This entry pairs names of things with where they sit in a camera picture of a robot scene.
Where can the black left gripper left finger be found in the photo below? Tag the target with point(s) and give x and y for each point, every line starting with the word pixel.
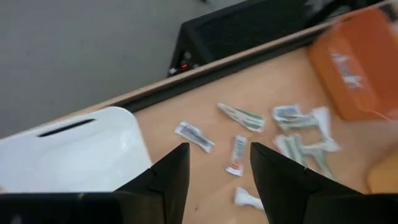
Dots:
pixel 109 208

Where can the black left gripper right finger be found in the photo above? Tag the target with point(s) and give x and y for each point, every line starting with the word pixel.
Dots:
pixel 311 202

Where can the yellow plastic bin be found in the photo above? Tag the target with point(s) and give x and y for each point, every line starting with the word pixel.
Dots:
pixel 385 174

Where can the plain white long packet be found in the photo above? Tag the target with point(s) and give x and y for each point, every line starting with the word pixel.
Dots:
pixel 248 199
pixel 323 118

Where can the white green-striped bandage packet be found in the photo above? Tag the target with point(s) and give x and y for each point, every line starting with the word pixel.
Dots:
pixel 306 124
pixel 289 147
pixel 321 160
pixel 242 119

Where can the white plastic bin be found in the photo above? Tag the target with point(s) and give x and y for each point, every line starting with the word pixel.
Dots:
pixel 77 161

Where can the orange plastic bin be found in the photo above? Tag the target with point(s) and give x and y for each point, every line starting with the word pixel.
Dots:
pixel 382 93

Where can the black perforated computer case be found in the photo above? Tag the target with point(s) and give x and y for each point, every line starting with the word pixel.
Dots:
pixel 248 28

